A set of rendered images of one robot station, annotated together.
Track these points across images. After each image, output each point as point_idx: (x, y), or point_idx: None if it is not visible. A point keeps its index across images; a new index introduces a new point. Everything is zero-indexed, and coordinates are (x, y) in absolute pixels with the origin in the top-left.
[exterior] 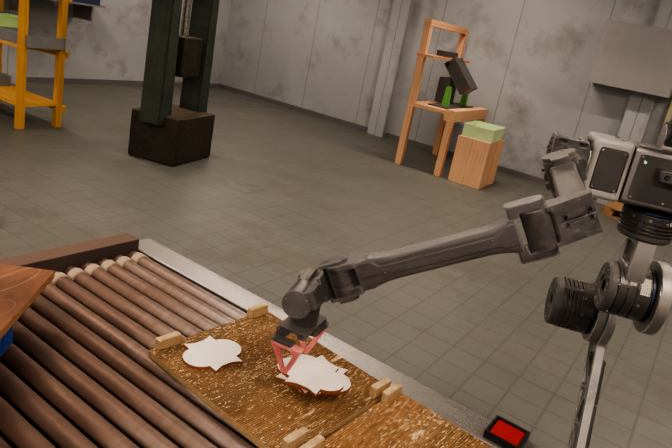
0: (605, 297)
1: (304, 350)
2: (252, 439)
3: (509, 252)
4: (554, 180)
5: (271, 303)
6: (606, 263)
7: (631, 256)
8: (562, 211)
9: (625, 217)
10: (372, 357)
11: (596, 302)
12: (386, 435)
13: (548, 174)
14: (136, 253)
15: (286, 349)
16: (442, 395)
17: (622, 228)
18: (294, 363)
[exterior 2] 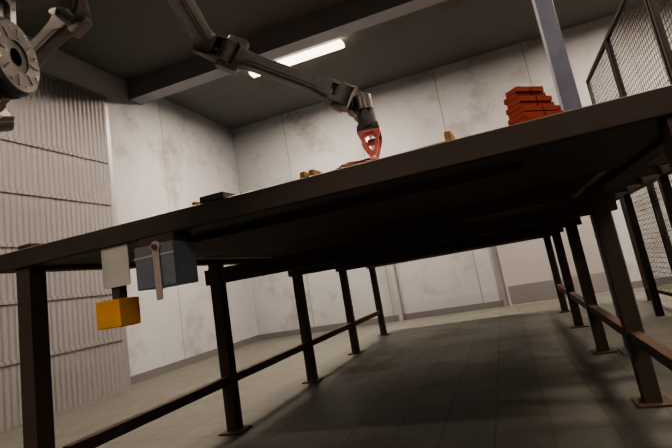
0: (39, 78)
1: (373, 153)
2: None
3: (244, 70)
4: None
5: (466, 136)
6: (7, 22)
7: (12, 18)
8: (219, 45)
9: None
10: (332, 170)
11: (21, 85)
12: None
13: None
14: None
15: (372, 145)
16: (265, 187)
17: None
18: (368, 154)
